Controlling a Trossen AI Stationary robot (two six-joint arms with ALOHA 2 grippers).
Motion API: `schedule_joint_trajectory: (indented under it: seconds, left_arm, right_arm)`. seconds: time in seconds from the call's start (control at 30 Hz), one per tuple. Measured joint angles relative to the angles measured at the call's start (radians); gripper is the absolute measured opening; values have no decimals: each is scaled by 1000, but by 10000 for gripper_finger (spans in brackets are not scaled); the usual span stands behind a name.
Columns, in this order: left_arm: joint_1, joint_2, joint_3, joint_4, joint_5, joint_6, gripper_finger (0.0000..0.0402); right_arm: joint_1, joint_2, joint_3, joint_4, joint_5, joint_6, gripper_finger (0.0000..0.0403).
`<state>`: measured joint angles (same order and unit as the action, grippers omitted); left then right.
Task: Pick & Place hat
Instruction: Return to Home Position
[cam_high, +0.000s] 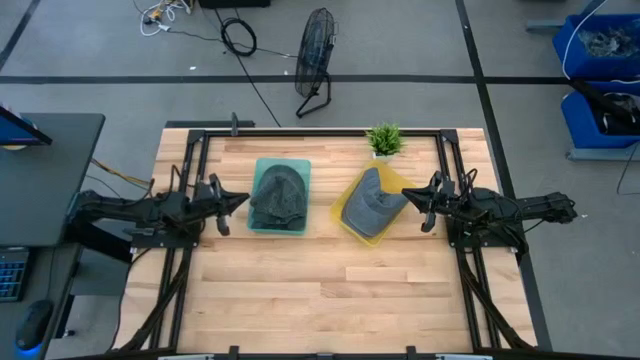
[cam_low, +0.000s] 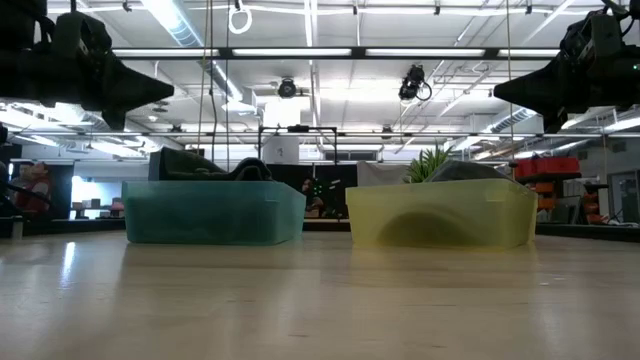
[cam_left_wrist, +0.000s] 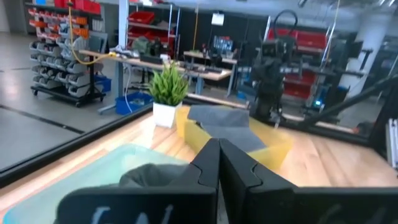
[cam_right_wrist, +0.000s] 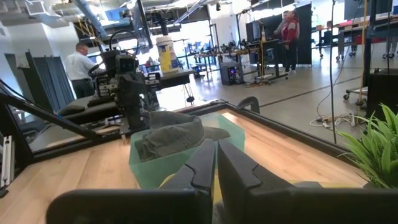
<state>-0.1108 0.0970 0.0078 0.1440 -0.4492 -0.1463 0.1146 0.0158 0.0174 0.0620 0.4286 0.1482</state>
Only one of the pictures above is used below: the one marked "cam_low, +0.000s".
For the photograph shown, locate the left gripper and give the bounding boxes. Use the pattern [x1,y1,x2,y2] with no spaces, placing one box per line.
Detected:
[0,49,176,132]

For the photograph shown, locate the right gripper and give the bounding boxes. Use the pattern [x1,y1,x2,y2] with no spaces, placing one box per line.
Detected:
[492,46,640,135]

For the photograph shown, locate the dark grey cap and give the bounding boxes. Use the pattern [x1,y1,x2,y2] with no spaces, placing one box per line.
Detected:
[158,146,229,183]

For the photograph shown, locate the red storage bins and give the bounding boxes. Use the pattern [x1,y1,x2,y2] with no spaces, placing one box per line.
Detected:
[514,156,582,180]

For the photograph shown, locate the person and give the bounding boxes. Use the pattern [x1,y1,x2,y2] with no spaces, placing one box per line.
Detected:
[11,160,53,212]

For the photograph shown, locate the green potted plant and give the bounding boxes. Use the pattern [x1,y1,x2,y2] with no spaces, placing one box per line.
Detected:
[406,144,454,184]

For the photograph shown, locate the teal translucent plastic bin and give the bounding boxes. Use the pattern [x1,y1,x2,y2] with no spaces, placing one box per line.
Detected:
[120,179,308,247]

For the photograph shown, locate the yellow translucent plastic bin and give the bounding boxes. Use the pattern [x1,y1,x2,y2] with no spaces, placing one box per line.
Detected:
[344,177,539,251]

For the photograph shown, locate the white box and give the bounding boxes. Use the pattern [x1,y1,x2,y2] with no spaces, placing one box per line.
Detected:
[262,135,301,166]

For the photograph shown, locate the round black ceiling lamp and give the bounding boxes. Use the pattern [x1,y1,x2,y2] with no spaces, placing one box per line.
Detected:
[277,76,298,100]

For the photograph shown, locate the grey panel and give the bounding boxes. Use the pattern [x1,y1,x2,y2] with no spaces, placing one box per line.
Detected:
[356,160,413,188]

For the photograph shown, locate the dark wide screen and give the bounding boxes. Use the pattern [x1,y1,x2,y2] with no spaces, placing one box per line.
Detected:
[265,163,359,220]

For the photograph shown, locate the thin vertical cable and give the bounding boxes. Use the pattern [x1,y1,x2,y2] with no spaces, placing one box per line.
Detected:
[505,0,516,176]

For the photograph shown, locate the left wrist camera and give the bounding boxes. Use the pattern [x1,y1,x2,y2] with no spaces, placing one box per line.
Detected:
[51,11,113,57]

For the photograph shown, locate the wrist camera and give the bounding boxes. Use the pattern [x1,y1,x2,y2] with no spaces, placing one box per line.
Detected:
[51,11,113,57]
[559,9,624,62]

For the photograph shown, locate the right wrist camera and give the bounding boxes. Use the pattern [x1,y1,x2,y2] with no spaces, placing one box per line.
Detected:
[559,9,624,62]

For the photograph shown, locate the black hanging cable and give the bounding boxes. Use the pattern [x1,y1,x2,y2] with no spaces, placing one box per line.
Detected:
[208,0,220,164]

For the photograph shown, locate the black rig post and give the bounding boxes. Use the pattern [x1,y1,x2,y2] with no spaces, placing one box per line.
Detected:
[0,121,24,167]

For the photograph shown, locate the black table border rail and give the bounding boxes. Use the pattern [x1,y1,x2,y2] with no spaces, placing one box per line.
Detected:
[0,216,640,244]

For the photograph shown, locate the white cable loop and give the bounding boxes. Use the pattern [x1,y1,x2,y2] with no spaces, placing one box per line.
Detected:
[227,1,253,36]

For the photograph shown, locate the black overhead rig camera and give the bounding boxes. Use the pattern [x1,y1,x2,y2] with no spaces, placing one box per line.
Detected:
[397,64,433,103]

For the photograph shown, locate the black metal frame stand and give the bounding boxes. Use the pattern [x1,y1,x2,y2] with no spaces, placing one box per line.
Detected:
[257,124,340,166]

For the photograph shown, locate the thin black horizontal rail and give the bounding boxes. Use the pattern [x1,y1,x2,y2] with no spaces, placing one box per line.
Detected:
[9,130,640,141]

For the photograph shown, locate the black overhead frame beam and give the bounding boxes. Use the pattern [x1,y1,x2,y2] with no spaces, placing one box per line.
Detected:
[110,46,562,61]

